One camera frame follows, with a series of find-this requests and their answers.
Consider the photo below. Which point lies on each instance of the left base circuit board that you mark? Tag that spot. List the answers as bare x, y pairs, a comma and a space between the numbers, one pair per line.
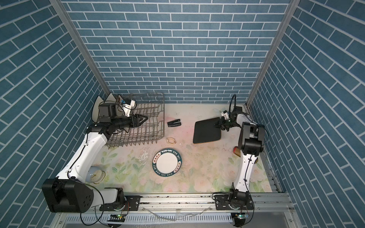
116, 218

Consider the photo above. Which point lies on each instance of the white square plate outer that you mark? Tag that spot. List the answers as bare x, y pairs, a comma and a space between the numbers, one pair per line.
98, 101

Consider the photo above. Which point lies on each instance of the black square plate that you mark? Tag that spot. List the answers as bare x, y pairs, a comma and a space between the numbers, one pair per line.
205, 131

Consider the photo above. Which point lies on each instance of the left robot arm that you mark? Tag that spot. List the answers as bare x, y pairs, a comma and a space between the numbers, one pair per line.
71, 191

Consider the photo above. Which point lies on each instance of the black stapler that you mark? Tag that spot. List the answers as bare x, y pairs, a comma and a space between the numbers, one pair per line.
174, 123

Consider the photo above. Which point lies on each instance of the white cable duct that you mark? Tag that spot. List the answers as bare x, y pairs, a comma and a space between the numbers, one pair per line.
165, 218

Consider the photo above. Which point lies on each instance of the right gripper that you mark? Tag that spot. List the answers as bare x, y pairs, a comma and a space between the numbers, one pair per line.
222, 125

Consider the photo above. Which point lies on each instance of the floral square plate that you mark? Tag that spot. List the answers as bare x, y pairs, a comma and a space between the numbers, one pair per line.
120, 100

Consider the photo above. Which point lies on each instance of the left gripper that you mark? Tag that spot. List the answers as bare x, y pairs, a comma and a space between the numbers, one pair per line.
137, 123

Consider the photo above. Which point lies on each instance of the right base circuit board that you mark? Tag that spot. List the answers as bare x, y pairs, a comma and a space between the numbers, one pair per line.
239, 216

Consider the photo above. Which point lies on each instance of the white square plate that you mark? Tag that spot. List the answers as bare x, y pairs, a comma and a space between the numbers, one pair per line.
98, 101
110, 99

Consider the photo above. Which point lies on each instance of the white square plate inner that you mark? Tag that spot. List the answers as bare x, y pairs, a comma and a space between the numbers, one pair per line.
110, 99

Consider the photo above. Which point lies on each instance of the grey wire dish rack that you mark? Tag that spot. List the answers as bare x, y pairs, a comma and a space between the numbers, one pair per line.
151, 105

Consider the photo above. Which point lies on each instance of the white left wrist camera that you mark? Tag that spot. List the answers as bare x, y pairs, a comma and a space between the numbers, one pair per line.
128, 105

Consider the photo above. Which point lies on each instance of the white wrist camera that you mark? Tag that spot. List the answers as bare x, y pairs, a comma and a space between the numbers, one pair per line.
225, 115
128, 105

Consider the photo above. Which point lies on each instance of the base circuit board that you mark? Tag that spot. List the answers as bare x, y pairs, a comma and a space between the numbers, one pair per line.
239, 216
116, 218

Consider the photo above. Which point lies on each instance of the white round bowl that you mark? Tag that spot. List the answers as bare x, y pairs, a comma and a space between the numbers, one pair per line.
95, 175

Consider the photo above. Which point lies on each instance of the brown striped cylinder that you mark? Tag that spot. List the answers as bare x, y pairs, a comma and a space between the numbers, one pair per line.
236, 151

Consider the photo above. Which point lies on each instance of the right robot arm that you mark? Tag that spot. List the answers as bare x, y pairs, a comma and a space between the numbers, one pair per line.
250, 145

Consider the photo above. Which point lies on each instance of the aluminium mounting rail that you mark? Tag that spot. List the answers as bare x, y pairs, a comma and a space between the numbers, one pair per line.
271, 210

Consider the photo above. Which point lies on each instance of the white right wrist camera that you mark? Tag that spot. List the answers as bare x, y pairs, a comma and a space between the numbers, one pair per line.
225, 115

